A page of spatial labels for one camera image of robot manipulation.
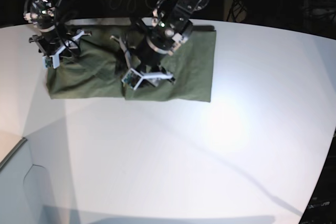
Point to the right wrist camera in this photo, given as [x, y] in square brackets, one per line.
[51, 61]

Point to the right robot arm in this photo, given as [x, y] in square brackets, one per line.
[47, 18]

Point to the green t-shirt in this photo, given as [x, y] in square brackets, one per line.
[97, 72]

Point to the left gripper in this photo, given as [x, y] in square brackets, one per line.
[149, 78]

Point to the white table extension panel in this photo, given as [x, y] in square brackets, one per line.
[34, 193]

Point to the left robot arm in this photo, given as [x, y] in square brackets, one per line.
[144, 46]

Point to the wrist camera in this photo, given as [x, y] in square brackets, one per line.
[51, 61]
[132, 78]

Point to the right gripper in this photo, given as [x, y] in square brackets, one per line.
[66, 46]

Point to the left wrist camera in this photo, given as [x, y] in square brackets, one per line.
[132, 78]

